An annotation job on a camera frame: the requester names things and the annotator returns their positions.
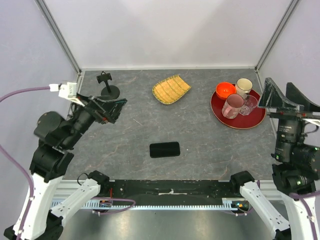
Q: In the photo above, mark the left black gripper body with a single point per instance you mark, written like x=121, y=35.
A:
x=102, y=114

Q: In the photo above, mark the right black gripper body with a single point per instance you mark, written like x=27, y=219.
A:
x=290, y=117

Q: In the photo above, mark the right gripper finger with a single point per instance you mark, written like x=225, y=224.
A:
x=273, y=98
x=296, y=96

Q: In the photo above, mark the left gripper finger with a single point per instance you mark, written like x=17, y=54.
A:
x=116, y=108
x=105, y=99

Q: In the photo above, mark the black phone stand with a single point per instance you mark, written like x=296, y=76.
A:
x=111, y=91

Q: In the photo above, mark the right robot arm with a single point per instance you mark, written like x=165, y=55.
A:
x=298, y=167

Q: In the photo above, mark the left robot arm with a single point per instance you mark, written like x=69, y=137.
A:
x=57, y=138

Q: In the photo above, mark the clear glass cup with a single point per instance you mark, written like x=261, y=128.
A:
x=250, y=103

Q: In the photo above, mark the white ceramic mug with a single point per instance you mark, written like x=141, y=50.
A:
x=243, y=87

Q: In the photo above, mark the pink mug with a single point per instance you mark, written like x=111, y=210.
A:
x=232, y=106

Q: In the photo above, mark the orange bowl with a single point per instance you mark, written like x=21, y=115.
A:
x=224, y=89

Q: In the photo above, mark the woven bamboo tray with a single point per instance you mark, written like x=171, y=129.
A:
x=170, y=90

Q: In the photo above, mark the black smartphone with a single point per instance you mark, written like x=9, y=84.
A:
x=164, y=149

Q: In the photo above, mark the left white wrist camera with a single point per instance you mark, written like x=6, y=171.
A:
x=66, y=91

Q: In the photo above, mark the left aluminium frame post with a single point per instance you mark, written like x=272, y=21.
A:
x=43, y=7

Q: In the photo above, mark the aluminium frame post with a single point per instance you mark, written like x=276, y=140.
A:
x=43, y=7
x=293, y=4

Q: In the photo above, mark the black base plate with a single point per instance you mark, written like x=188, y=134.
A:
x=170, y=192

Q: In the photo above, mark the right aluminium frame post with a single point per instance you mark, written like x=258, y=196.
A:
x=293, y=4

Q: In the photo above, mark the slotted cable duct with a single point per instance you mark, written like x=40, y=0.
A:
x=226, y=205

